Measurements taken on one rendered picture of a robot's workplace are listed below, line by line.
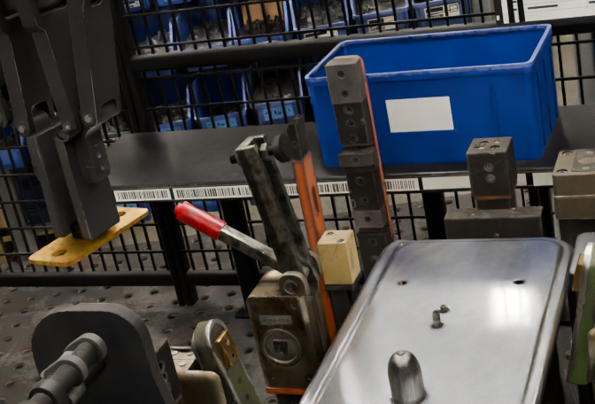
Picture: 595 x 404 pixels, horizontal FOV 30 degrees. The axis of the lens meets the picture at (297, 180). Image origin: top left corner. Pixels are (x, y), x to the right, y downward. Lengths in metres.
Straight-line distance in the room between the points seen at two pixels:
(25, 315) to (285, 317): 1.00
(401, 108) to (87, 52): 0.84
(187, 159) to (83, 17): 1.02
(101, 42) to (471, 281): 0.67
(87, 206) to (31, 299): 1.47
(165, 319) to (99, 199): 1.23
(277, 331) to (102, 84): 0.57
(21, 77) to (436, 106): 0.82
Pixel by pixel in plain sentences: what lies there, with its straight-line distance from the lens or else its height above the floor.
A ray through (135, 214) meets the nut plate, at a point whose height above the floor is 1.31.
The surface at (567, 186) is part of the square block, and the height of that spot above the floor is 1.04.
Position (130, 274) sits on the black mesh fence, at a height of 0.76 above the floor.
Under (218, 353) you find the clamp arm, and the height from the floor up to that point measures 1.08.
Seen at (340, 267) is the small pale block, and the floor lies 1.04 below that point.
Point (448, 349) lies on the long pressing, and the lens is 1.12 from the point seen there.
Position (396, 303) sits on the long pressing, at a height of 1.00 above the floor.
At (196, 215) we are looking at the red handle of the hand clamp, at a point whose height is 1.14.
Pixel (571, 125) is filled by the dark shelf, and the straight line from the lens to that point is 1.54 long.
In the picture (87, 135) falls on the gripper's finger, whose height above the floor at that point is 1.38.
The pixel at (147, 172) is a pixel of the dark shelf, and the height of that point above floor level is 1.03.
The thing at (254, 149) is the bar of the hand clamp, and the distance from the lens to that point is 1.11.
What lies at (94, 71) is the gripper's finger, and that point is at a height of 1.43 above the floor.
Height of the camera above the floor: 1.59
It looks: 22 degrees down
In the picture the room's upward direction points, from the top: 12 degrees counter-clockwise
